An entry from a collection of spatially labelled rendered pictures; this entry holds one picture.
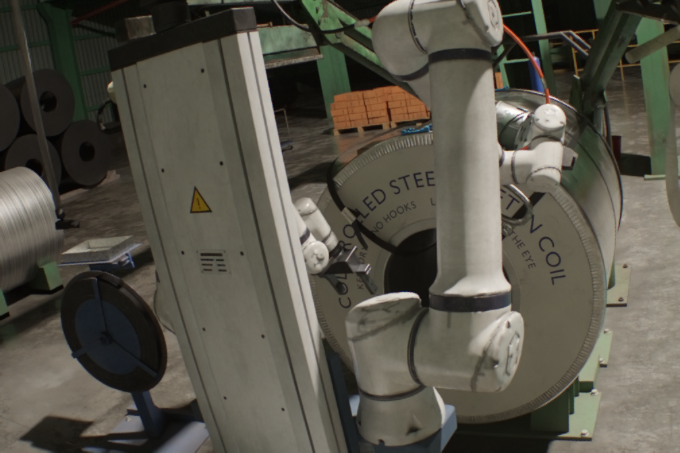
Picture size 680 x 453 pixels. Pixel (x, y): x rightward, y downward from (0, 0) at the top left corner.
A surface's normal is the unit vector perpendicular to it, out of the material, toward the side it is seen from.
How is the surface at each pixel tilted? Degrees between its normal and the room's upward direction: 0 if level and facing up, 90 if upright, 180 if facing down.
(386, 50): 118
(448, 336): 75
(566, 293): 90
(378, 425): 68
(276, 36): 90
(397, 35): 105
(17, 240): 94
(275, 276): 90
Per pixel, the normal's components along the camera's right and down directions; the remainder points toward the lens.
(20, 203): 0.70, -0.47
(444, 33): -0.58, 0.05
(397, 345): -0.52, -0.21
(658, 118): -0.45, 0.29
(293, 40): 0.87, -0.05
